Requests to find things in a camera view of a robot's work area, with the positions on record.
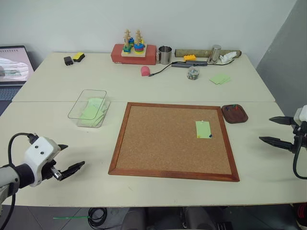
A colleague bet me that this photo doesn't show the steel mug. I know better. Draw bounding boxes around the steel mug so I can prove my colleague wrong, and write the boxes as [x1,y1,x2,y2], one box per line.
[156,46,173,65]

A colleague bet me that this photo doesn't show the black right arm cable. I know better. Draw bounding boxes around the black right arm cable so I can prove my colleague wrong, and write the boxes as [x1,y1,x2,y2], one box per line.
[293,141,307,180]

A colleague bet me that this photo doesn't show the small glass jar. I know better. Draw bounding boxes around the small glass jar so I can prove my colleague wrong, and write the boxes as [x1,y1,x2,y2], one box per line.
[187,66,201,81]

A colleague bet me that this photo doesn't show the black usb cable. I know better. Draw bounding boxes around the black usb cable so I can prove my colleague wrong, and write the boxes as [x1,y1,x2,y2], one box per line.
[148,63,174,78]

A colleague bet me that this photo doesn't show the cork board with wooden frame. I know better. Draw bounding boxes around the cork board with wooden frame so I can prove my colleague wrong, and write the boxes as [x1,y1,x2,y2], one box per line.
[107,102,240,183]

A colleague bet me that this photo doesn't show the crumpled white tissue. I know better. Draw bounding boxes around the crumpled white tissue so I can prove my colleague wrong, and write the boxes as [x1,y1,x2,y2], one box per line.
[219,51,237,65]

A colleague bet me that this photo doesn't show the clear plastic box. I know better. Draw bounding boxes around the clear plastic box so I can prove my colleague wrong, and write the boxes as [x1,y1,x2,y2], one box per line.
[68,89,111,128]

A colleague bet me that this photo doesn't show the wooden colourful stacking toy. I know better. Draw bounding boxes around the wooden colourful stacking toy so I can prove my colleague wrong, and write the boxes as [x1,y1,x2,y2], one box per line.
[120,29,147,58]

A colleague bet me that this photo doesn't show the stack of green notes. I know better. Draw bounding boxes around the stack of green notes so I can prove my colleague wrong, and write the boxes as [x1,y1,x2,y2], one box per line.
[209,73,232,86]

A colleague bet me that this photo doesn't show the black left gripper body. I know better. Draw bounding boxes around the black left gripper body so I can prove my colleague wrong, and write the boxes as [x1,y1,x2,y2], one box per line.
[42,159,63,181]

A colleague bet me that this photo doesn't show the red rectangular block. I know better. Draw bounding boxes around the red rectangular block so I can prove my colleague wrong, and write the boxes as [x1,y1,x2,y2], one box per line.
[110,43,158,66]

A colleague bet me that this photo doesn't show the coiled black cable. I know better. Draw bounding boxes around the coiled black cable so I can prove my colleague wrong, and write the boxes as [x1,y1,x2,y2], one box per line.
[87,207,108,228]

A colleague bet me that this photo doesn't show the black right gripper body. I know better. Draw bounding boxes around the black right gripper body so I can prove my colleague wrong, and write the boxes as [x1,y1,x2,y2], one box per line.
[292,121,307,154]

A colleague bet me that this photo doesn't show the yellow and black eraser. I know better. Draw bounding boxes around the yellow and black eraser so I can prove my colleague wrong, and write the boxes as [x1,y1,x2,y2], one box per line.
[72,52,86,63]

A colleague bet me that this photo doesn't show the light green paper sheets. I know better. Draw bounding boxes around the light green paper sheets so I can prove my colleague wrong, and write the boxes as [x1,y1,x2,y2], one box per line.
[78,96,109,127]

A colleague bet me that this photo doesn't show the dark wooden tray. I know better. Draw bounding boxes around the dark wooden tray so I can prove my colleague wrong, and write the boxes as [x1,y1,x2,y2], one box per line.
[221,104,249,125]

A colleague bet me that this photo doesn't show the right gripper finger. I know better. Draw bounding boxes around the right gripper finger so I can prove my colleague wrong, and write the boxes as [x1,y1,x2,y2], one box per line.
[259,136,295,152]
[269,116,295,126]

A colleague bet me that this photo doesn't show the open laptop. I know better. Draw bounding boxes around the open laptop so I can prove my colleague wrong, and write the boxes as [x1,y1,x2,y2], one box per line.
[0,45,35,117]

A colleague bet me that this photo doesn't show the steel cylinder cup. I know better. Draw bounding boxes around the steel cylinder cup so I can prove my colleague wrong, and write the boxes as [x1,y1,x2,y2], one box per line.
[207,44,222,64]

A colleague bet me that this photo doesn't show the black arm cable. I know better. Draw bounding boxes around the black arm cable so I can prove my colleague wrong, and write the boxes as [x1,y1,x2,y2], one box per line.
[8,132,36,167]
[293,141,307,180]

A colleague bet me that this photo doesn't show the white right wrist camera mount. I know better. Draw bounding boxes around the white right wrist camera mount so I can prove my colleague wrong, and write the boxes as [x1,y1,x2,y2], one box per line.
[294,104,307,124]

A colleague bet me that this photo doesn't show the red and black object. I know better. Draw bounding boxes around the red and black object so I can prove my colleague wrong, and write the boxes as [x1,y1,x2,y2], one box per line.
[295,203,307,228]

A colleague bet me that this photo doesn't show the green paper note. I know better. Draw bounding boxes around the green paper note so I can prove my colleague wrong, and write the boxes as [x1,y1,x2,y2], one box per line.
[195,120,212,139]

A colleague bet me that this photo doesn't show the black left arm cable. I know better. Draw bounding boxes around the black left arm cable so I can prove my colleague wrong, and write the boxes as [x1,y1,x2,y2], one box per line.
[8,132,36,167]

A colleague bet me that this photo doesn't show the pink rounded object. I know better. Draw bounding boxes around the pink rounded object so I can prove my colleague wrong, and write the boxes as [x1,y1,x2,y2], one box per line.
[140,66,152,78]

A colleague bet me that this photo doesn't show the green strip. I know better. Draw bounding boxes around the green strip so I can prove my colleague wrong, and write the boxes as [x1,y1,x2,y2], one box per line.
[52,215,91,220]

